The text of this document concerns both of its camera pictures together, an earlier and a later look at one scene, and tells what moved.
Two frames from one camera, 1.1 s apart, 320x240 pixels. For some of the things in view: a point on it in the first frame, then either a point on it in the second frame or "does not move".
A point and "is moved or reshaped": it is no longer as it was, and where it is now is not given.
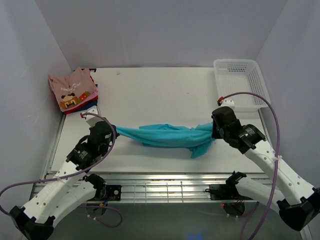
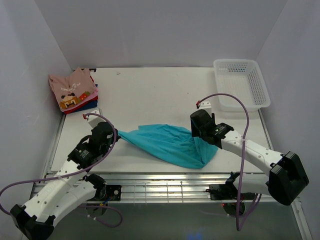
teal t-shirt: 197,138 is moved or reshaped
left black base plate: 106,192 does not move
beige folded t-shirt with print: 68,91 does not move
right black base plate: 223,192 does not move
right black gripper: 214,133 -> 194,131
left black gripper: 116,133 does not move
